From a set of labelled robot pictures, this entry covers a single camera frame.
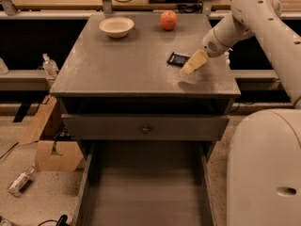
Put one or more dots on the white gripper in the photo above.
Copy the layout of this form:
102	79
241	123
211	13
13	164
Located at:
212	46

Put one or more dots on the blue rxbar blueberry packet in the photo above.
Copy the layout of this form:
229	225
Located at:
177	59

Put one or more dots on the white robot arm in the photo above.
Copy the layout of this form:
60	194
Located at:
264	161

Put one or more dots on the round metal drawer knob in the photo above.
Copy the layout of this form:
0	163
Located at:
145	129

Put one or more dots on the grey drawer cabinet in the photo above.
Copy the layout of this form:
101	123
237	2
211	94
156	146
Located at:
130	75

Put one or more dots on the grey top drawer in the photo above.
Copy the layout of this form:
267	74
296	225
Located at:
162	127

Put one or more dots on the open grey middle drawer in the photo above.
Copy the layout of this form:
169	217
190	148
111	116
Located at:
145	183

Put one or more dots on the white pump bottle right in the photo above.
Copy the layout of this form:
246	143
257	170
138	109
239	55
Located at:
227	57

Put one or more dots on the red apple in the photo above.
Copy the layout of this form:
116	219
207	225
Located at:
168	20

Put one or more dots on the white paper bowl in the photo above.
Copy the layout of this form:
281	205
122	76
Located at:
116	27

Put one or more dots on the clear sanitizer bottle left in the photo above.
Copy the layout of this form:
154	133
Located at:
49	66

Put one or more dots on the brown cardboard box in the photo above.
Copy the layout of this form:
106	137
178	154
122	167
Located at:
52	154

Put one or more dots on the plastic bottle on floor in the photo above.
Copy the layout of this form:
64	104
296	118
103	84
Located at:
21	181

